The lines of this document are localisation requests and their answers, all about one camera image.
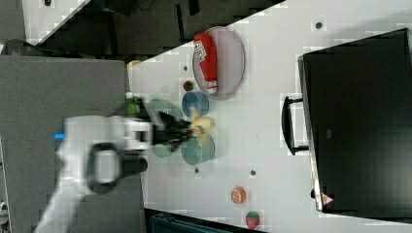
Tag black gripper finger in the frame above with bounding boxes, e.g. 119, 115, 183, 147
165, 132, 192, 152
163, 114, 190, 131

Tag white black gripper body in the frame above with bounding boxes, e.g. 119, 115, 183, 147
124, 112, 165, 150

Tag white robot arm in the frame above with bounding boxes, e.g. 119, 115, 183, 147
33, 112, 191, 233

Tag black toaster oven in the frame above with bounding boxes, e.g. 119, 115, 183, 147
281, 28, 412, 223

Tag teal cup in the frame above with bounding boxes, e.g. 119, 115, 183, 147
181, 136, 215, 166

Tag green bottle white cap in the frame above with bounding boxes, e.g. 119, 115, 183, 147
125, 92, 139, 116

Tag blue bowl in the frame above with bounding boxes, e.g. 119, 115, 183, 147
182, 91, 209, 117

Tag small strawberry near plate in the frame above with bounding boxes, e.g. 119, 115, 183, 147
184, 81, 193, 91

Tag red ketchup bottle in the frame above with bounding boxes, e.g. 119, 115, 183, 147
194, 33, 218, 94

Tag dark teal crate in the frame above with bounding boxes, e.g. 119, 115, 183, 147
150, 214, 233, 233

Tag orange slice toy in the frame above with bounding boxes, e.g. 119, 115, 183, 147
230, 186, 246, 204

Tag pink oval plate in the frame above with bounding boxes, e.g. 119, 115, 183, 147
192, 26, 245, 100

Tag grey partition panel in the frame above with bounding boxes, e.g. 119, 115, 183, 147
1, 55, 145, 233

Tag strawberry toy at edge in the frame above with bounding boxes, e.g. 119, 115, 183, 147
245, 211, 259, 230

